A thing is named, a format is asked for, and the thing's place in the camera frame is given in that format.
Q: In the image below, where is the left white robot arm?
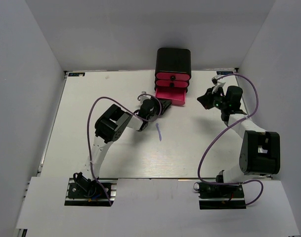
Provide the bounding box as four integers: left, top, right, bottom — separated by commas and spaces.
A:
74, 93, 172, 197

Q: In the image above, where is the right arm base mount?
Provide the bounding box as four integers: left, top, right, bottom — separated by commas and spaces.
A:
193, 181, 246, 210

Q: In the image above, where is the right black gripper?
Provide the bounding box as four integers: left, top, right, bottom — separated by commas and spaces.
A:
197, 86, 228, 111

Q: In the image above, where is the purple eyebrow razor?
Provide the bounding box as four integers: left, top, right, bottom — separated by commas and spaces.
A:
156, 123, 162, 141

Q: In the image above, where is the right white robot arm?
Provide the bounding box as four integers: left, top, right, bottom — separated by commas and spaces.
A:
197, 86, 280, 197

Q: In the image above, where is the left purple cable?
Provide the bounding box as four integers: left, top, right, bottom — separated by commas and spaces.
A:
87, 96, 163, 205

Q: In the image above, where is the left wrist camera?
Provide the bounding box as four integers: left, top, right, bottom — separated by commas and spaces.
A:
137, 91, 151, 104

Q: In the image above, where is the black drawer organizer cabinet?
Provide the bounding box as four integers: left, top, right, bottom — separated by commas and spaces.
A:
155, 47, 192, 89

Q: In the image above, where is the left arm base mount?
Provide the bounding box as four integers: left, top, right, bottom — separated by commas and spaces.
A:
64, 173, 117, 207

